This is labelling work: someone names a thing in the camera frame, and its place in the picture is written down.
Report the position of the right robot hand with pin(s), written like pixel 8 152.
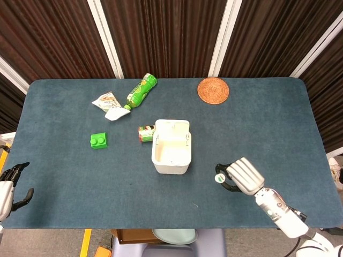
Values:
pixel 242 175

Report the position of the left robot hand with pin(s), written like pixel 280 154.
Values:
pixel 6 191

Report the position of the white bottle cap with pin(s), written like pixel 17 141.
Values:
pixel 220 178

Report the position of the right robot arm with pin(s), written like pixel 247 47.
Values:
pixel 288 217

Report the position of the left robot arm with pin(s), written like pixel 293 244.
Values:
pixel 0 227

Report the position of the white plastic container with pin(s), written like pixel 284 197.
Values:
pixel 172 146

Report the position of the small green red can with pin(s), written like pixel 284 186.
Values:
pixel 146 134

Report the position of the green plastic bottle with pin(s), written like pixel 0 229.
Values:
pixel 140 92

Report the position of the orange woven coaster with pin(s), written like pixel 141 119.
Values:
pixel 213 90

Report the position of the pale green plate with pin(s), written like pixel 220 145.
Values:
pixel 174 236

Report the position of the white sneaker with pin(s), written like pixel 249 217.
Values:
pixel 337 171

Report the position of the blue table mat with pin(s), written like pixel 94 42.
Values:
pixel 107 187

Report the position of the lavender plastic stool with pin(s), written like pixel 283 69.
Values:
pixel 168 245

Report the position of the green toy brick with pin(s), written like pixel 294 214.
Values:
pixel 99 140

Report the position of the orange object on floor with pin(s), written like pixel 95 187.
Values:
pixel 103 252

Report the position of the brown cardboard box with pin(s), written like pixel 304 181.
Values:
pixel 134 236

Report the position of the crumpled snack wrapper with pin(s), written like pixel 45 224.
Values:
pixel 105 101

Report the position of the white crumpled paper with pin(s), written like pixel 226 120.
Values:
pixel 115 113

